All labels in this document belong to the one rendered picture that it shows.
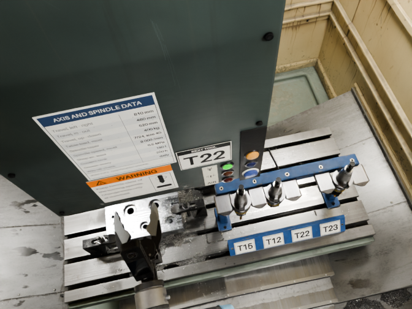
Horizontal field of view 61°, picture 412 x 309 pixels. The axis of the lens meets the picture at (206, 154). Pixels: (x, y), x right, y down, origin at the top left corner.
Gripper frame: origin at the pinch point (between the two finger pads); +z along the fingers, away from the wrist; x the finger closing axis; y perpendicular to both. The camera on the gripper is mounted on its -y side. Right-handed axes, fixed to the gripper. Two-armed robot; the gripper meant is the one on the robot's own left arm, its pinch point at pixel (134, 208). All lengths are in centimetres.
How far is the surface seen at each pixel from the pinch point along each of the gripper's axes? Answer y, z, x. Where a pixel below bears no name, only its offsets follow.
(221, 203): 19.8, 1.5, 23.2
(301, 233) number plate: 47, -9, 51
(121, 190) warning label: -22.6, -4.2, 2.4
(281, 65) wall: 77, 91, 83
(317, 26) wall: 53, 92, 100
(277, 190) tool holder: 13.7, -1.1, 40.1
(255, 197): 19.8, 0.8, 34.2
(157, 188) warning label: -20.1, -4.6, 9.3
